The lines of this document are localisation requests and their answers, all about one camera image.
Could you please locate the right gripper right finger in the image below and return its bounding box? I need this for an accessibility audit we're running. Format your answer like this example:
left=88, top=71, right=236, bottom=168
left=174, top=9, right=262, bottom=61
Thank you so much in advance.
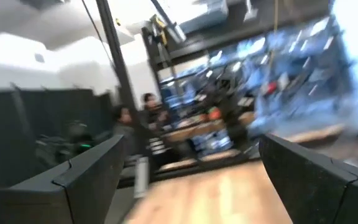
left=259, top=133, right=358, bottom=224

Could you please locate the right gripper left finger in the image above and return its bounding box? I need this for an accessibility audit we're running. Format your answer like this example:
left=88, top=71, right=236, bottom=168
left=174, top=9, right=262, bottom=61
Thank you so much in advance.
left=0, top=134, right=126, bottom=224

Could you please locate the silver aluminium extrusion bar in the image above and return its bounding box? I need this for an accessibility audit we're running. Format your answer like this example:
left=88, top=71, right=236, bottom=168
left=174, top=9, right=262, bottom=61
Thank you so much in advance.
left=134, top=155, right=150, bottom=199

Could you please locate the person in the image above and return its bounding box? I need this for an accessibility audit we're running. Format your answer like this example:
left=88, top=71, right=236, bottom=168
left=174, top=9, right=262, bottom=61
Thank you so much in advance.
left=140, top=92, right=172, bottom=169
left=112, top=105, right=139, bottom=156

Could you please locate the shelving rack with blue boxes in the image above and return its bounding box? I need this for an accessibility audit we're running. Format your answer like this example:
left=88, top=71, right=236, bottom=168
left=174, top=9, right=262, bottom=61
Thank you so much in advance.
left=141, top=0, right=358, bottom=138

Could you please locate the wooden background table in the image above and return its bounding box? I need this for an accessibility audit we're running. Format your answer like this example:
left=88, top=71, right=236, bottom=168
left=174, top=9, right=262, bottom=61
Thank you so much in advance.
left=162, top=111, right=256, bottom=144

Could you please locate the dark partition wall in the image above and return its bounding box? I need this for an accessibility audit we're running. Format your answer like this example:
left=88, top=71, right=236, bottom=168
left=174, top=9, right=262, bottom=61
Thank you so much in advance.
left=0, top=88, right=114, bottom=189

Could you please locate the black vertical post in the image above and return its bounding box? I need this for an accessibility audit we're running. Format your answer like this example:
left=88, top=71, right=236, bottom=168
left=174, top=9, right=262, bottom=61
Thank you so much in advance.
left=94, top=0, right=138, bottom=113

